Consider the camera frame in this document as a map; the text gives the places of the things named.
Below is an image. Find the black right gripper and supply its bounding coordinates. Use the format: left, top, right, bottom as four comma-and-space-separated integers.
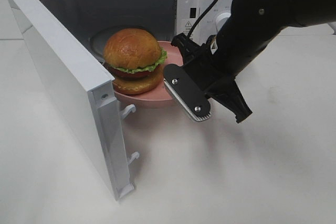
171, 33, 252, 123

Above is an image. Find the pink round plate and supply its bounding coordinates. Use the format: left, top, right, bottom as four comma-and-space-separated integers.
114, 41, 183, 108

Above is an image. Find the burger with lettuce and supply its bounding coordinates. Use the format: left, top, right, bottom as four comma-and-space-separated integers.
103, 28, 167, 95

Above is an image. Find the white microwave door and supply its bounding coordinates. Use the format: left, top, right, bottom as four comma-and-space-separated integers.
8, 0, 139, 200

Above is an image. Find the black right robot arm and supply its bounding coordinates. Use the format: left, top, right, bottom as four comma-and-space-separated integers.
163, 0, 335, 122

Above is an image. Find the white warning label sticker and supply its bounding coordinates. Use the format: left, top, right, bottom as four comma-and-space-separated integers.
182, 19, 194, 36

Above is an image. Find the white upper power knob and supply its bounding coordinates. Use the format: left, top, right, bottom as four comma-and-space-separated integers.
215, 12, 231, 32

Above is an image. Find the glass microwave turntable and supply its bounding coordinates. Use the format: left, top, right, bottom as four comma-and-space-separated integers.
89, 25, 151, 63

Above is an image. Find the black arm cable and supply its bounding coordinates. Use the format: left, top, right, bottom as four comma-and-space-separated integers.
186, 0, 234, 38

